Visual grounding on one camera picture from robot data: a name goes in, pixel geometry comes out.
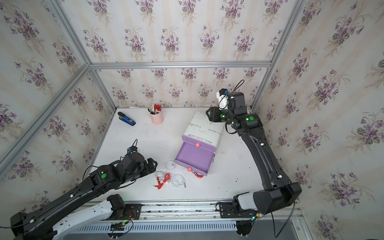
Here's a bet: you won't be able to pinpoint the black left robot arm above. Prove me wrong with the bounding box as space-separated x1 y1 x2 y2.
10 152 158 240

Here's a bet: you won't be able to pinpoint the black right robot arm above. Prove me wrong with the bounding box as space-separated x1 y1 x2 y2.
206 89 302 232

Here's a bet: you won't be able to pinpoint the aluminium front rail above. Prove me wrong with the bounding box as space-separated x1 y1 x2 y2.
53 198 304 224

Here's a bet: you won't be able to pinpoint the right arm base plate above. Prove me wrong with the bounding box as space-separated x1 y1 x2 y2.
215 201 260 220

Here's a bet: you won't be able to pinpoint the red scissors in cup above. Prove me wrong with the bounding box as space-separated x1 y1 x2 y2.
153 104 162 114

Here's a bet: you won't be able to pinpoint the purple drawer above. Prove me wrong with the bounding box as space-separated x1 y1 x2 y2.
175 142 215 176
182 135 217 152

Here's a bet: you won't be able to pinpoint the white drawer cabinet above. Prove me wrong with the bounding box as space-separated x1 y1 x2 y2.
183 112 225 147

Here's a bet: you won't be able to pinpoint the white wired earphones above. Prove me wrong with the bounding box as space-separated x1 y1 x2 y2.
163 160 177 173
171 174 186 188

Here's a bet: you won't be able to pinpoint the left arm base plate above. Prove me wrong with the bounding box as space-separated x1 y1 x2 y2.
107 204 143 221

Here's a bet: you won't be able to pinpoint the pink pen cup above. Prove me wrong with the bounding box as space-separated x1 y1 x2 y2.
150 111 164 125

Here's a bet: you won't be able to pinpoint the blue stapler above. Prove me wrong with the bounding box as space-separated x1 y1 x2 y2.
118 112 136 126

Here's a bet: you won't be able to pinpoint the red wired earphones coiled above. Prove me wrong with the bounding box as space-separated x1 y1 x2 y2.
193 172 204 179

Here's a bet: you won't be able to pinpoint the purple top drawer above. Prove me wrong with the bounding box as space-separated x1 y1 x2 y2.
182 135 217 152

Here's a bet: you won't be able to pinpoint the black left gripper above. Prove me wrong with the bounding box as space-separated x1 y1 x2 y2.
121 157 160 186

